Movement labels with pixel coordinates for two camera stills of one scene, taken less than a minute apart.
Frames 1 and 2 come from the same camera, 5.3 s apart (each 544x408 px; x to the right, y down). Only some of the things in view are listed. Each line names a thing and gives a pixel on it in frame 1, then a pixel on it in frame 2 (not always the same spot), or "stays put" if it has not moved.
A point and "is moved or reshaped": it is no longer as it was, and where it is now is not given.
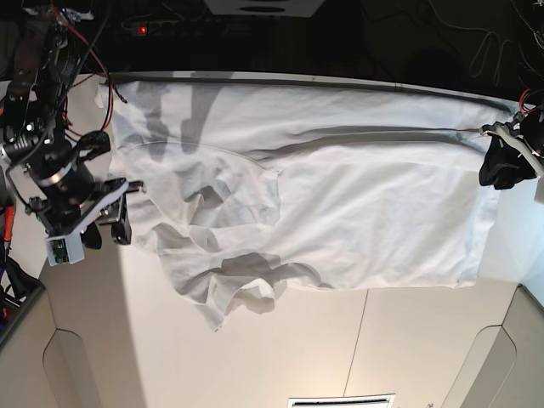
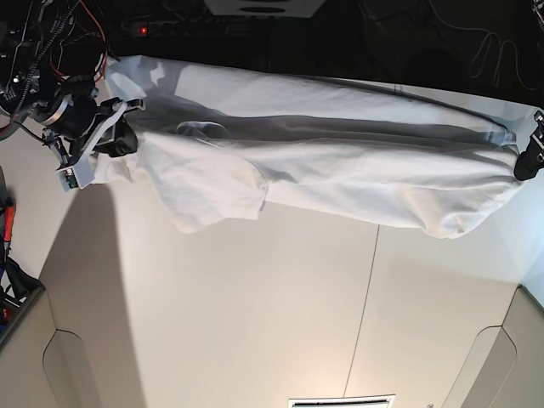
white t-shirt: [253, 194] is moved or reshaped
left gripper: [64, 223] -> [120, 140]
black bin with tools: [19, 290] stays put
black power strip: [194, 29] stays put
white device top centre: [274, 8] stays put
